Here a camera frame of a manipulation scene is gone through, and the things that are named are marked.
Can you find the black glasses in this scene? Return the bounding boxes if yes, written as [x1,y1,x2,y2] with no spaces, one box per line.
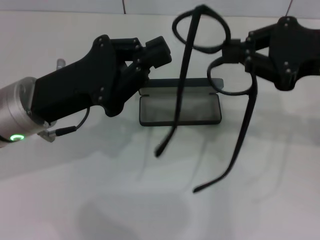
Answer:
[153,4,260,194]

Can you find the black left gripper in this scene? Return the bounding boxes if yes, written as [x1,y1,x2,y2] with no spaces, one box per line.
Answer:
[29,34,132,118]

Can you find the black glasses case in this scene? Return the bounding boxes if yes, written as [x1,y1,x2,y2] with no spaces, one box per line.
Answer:
[138,77,224,128]

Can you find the left gripper grey cable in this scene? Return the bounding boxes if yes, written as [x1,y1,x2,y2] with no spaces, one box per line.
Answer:
[37,106,91,144]

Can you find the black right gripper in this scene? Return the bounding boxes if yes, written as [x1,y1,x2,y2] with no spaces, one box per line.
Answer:
[221,16,320,91]

